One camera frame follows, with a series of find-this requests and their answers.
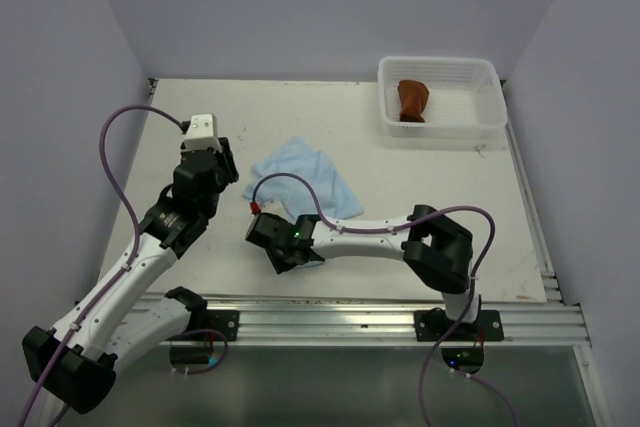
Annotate aluminium mounting rail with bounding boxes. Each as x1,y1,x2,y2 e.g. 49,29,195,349
204,295,591,347

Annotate rust brown towel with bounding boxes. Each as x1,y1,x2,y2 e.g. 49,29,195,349
397,79,430,123

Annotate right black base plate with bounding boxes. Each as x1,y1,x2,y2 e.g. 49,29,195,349
413,308,505,342

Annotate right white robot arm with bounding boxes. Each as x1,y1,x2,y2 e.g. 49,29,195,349
245,205,481,340

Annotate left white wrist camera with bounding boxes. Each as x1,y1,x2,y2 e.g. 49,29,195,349
181,113,222,152

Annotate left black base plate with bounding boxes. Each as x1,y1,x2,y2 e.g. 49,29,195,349
187,309,240,342

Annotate white plastic basket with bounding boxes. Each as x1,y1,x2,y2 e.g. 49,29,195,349
377,56,508,140

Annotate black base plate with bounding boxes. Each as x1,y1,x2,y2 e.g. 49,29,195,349
413,308,505,342
187,309,240,342

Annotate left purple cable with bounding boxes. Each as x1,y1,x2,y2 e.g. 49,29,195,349
14,105,231,427

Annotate light blue towel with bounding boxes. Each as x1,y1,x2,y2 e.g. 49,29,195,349
243,137,364,220

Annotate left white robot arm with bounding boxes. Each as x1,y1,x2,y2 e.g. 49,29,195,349
22,137,239,414

